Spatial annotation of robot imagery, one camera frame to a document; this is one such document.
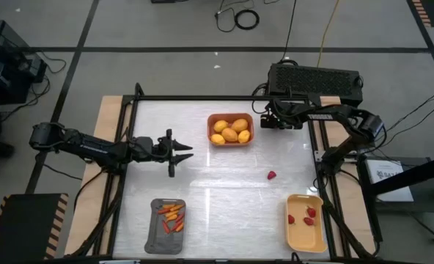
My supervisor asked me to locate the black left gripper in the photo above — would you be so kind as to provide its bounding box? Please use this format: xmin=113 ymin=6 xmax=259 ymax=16
xmin=130 ymin=128 xmax=194 ymax=178

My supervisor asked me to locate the yellow orange mango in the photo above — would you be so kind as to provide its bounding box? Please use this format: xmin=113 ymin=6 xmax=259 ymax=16
xmin=221 ymin=127 xmax=239 ymax=143
xmin=231 ymin=117 xmax=249 ymax=133

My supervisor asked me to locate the black power cable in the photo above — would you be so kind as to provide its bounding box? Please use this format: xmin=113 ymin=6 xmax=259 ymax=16
xmin=279 ymin=0 xmax=298 ymax=63

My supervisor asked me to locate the grey plastic basket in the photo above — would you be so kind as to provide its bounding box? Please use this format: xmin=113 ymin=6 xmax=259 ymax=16
xmin=144 ymin=198 xmax=187 ymax=255

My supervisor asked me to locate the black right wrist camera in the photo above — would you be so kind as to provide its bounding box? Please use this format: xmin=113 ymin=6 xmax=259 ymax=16
xmin=260 ymin=113 xmax=277 ymax=129

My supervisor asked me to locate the black equipment cart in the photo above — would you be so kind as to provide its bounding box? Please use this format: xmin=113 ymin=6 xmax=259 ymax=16
xmin=0 ymin=18 xmax=48 ymax=106

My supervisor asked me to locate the looped black floor cable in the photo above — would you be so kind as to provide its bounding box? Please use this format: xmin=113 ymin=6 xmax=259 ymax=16
xmin=214 ymin=0 xmax=257 ymax=33

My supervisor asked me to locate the black metal beam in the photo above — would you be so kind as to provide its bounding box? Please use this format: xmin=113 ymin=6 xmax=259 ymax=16
xmin=369 ymin=153 xmax=434 ymax=197

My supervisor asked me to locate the light wooden table board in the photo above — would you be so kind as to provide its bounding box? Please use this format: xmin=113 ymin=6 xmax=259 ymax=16
xmin=63 ymin=95 xmax=378 ymax=257

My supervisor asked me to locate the orange plastic basket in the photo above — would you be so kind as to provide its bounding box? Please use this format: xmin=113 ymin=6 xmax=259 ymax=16
xmin=207 ymin=112 xmax=255 ymax=148

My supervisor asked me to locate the dark grey stand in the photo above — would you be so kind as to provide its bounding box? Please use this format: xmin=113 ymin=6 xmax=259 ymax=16
xmin=356 ymin=155 xmax=434 ymax=216

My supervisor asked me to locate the coiled black cable ring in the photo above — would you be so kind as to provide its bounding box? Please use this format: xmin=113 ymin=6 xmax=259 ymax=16
xmin=234 ymin=9 xmax=260 ymax=31

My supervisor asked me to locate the yellow plastic basket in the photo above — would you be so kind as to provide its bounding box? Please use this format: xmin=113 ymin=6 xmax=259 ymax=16
xmin=284 ymin=194 xmax=328 ymax=254

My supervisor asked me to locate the black perforated computer case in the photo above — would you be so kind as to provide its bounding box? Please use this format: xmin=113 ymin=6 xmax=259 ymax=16
xmin=267 ymin=62 xmax=364 ymax=103

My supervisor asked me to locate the yellow floor cable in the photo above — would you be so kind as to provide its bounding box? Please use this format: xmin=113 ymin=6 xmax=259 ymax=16
xmin=316 ymin=0 xmax=341 ymax=68

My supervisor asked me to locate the white printed sheet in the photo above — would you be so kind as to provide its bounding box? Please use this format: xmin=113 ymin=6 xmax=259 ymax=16
xmin=367 ymin=159 xmax=415 ymax=203

